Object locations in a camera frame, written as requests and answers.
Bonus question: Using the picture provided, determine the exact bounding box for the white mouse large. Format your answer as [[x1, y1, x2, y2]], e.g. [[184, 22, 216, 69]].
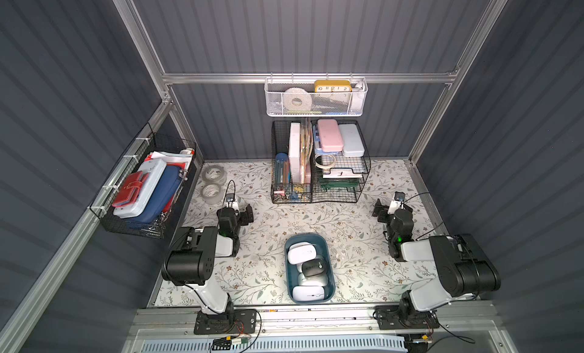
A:
[[287, 242, 317, 265]]

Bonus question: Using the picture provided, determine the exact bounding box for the black wire side basket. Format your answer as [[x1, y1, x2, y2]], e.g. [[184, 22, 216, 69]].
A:
[[89, 124, 197, 239]]

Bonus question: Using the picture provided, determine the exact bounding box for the clear tape roll near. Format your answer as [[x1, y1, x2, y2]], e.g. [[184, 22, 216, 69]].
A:
[[200, 183, 224, 205]]

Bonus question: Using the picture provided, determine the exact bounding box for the white tape roll in basket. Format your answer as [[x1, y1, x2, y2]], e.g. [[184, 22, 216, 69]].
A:
[[282, 88, 313, 113]]

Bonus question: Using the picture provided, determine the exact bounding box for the navy blue pouch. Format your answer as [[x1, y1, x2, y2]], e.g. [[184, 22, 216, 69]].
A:
[[126, 165, 183, 229]]

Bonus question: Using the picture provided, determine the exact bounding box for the yellow clock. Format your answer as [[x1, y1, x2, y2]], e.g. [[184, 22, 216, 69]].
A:
[[314, 79, 352, 93]]

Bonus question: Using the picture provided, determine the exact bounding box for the white mesh hanging basket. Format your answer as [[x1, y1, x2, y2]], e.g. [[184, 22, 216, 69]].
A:
[[264, 75, 369, 117]]

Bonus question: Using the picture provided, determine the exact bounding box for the black Lecoo mouse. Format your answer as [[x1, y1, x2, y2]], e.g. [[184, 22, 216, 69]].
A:
[[301, 257, 329, 278]]

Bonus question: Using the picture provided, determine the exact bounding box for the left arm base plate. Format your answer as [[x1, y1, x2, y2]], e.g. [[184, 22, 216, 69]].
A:
[[193, 309, 259, 336]]

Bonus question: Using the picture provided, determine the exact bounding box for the silver mouse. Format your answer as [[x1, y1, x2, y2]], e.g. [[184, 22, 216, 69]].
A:
[[297, 273, 329, 288]]

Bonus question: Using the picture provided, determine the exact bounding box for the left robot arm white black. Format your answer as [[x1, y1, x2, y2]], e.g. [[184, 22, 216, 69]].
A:
[[161, 193, 254, 319]]

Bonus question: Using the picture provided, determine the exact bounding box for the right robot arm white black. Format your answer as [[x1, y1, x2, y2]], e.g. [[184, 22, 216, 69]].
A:
[[372, 192, 501, 327]]

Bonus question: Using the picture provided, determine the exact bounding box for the pink pencil case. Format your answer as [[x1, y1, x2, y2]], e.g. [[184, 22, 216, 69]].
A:
[[317, 119, 344, 153]]

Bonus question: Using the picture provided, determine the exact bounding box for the clear tape roll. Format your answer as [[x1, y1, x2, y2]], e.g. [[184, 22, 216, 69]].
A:
[[200, 183, 224, 205], [201, 164, 227, 186]]

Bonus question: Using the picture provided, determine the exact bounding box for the white plastic case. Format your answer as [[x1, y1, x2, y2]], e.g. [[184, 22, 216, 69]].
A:
[[112, 159, 167, 218]]

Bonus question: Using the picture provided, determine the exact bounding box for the teal plastic storage box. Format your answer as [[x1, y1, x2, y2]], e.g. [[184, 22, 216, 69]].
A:
[[284, 234, 336, 304]]

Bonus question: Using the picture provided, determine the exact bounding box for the black wire desk organizer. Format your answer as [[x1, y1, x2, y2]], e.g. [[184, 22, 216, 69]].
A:
[[271, 119, 371, 204]]

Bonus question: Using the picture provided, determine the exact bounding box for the light blue pencil case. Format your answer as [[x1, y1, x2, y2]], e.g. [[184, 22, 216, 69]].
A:
[[339, 124, 365, 158]]

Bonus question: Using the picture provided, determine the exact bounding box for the clear tape roll far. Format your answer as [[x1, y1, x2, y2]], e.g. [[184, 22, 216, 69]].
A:
[[201, 164, 227, 186]]

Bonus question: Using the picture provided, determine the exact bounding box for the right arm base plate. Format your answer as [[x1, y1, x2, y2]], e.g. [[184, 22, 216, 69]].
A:
[[373, 305, 440, 330]]

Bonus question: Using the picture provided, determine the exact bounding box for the red wallet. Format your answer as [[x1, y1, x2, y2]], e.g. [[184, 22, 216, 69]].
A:
[[112, 171, 148, 208]]

